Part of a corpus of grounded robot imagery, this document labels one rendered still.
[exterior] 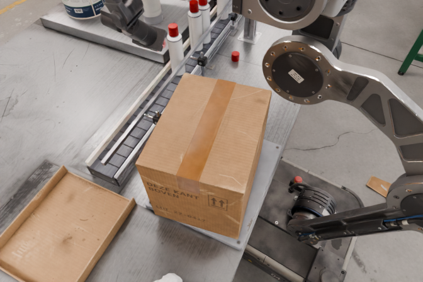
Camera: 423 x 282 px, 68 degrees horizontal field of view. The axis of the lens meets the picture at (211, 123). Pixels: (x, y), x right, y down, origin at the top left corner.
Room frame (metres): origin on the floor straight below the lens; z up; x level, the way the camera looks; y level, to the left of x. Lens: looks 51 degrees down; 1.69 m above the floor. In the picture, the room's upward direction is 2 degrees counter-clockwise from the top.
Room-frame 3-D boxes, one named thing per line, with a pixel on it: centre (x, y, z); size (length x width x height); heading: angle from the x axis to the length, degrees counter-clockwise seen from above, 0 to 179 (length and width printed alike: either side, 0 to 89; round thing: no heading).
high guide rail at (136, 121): (0.94, 0.06, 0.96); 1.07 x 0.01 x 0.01; 153
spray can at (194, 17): (1.06, 0.05, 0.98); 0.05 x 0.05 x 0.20
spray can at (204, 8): (1.10, 0.02, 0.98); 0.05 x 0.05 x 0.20
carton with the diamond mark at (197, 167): (0.46, 0.00, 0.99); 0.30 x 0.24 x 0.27; 161
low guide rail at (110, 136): (0.98, 0.13, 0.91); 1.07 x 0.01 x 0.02; 153
